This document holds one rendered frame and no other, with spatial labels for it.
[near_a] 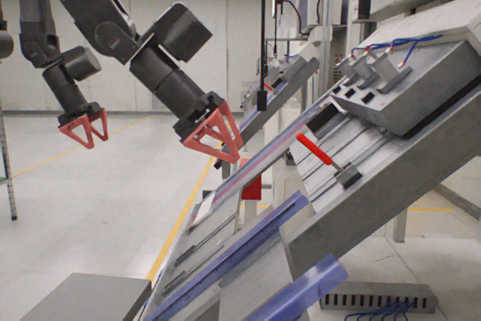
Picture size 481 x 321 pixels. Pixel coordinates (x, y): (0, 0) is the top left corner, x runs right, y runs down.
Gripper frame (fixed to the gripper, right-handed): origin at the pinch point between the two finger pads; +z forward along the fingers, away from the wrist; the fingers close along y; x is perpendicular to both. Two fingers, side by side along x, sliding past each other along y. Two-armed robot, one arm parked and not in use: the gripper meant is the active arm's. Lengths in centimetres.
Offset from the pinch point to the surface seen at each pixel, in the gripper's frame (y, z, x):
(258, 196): 90, 32, 27
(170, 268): 18.3, 11.6, 34.5
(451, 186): 266, 194, -59
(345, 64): 21.2, 5.6, -23.8
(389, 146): -2.7, 14.8, -16.8
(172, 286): 9.1, 12.3, 31.3
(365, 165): -2.9, 14.6, -12.5
